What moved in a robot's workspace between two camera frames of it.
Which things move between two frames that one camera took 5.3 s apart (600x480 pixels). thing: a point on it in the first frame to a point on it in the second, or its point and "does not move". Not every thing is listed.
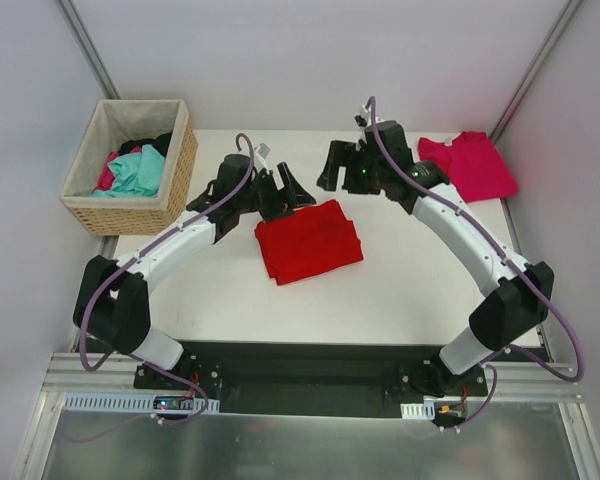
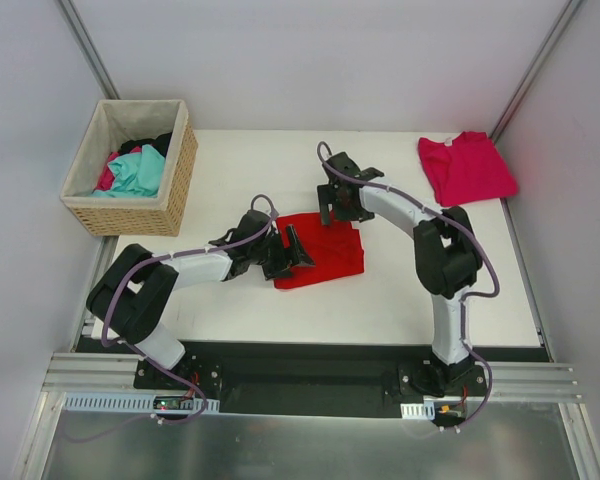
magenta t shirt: (473, 164) does not move
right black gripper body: (348, 170) to (337, 198)
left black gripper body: (271, 195) to (278, 251)
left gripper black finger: (297, 193) to (301, 256)
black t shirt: (161, 143) does not move
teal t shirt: (136, 175) does not move
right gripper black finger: (341, 152) to (325, 196)
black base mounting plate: (316, 378) does not move
